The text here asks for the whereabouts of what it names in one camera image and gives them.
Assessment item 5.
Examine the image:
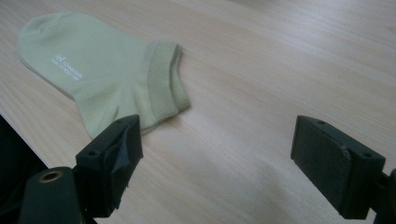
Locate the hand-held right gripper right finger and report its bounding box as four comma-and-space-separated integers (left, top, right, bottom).
290, 115, 387, 220

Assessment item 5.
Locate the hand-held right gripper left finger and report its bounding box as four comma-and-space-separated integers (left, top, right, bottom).
75, 114, 145, 218

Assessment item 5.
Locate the light green ankle sock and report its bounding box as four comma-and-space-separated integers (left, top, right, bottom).
16, 11, 191, 140

